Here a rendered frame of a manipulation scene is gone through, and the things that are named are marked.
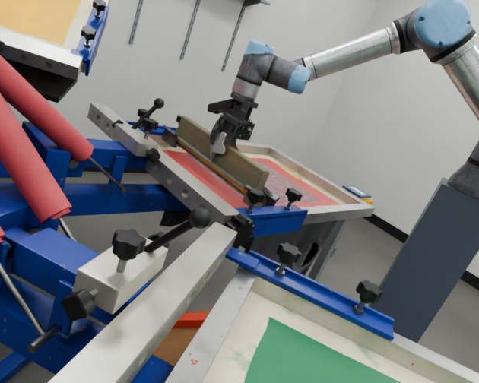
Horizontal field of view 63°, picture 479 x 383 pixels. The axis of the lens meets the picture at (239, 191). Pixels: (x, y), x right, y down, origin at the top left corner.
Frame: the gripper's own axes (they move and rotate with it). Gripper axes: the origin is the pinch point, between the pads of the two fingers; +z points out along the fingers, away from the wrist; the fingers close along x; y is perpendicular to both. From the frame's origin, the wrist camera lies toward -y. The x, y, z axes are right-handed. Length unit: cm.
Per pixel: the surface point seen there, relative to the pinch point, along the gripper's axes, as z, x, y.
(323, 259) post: 42, 76, 13
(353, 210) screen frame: 5, 44, 29
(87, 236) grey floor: 103, 27, -108
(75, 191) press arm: 11.3, -42.3, 1.4
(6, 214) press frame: -2, -66, 31
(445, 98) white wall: -55, 368, -74
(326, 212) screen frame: 4.6, 25.4, 29.0
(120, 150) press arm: -0.8, -34.3, 2.7
